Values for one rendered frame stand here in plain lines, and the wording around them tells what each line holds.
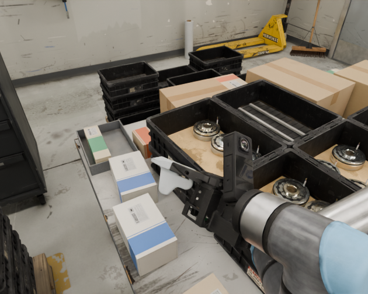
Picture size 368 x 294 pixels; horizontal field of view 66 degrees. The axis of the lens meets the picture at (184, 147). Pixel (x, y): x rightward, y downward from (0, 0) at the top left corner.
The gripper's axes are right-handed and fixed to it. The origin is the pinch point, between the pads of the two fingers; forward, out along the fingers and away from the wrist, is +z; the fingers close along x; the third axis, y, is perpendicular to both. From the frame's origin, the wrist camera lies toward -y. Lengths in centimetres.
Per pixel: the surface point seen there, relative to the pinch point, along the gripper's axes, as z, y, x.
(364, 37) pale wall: 140, -209, 304
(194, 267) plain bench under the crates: 11.7, 27.8, 25.7
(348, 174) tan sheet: -2, -14, 64
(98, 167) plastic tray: 60, 15, 8
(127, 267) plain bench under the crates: 22.5, 34.6, 11.1
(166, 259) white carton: 16.5, 28.5, 18.8
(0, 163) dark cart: 135, 40, -15
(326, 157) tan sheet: 7, -18, 64
